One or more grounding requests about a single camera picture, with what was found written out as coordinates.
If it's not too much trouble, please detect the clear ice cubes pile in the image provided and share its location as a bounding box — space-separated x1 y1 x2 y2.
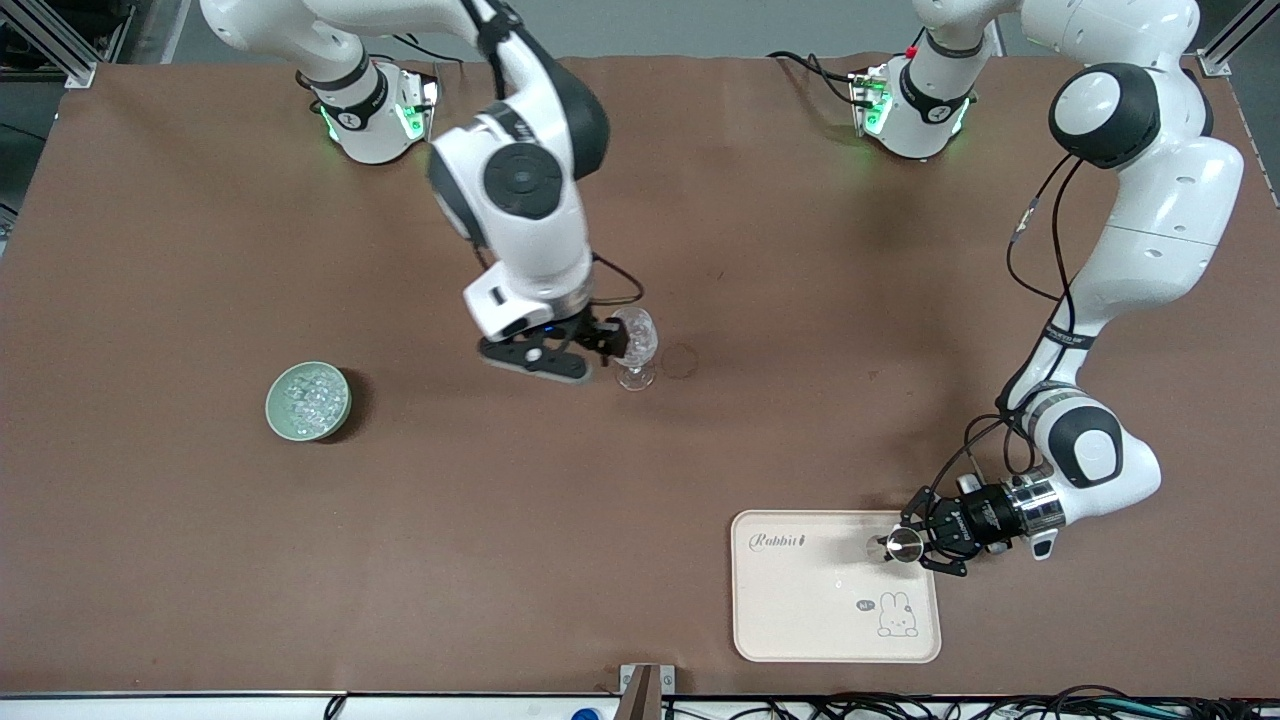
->
277 368 346 436

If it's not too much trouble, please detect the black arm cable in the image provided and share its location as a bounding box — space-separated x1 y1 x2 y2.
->
920 155 1087 521
590 252 646 308

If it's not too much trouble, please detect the cream rabbit print tray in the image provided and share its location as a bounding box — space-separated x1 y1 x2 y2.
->
730 509 943 665

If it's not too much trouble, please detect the grey metal mounting bracket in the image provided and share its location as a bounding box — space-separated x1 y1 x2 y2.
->
619 664 677 697

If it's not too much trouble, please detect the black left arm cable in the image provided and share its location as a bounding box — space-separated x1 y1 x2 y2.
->
920 155 1087 521

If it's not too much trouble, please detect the steel cocktail jigger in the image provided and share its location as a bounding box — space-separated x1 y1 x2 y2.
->
878 527 927 566

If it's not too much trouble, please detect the tangled black cable bundle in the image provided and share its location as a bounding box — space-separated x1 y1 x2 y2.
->
662 685 1280 720

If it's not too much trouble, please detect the green ceramic bowl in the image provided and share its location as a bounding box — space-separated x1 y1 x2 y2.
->
264 361 353 443

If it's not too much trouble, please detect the clear wine glass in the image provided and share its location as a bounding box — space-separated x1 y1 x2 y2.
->
608 306 660 392

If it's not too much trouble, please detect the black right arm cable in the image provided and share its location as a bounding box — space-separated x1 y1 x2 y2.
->
590 252 646 308

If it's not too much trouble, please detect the brown camera mast pole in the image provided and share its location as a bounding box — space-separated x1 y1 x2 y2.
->
622 666 662 720

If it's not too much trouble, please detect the black base cable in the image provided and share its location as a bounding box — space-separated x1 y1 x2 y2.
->
768 50 863 106
385 33 463 86

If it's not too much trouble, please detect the brown table cover mat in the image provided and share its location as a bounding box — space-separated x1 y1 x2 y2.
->
0 54 1280 699

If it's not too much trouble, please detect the grey base connector box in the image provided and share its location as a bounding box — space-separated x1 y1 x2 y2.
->
395 68 443 143
850 65 893 136

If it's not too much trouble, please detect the aluminium frame profile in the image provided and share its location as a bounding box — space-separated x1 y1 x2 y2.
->
1200 0 1280 79
0 0 101 89

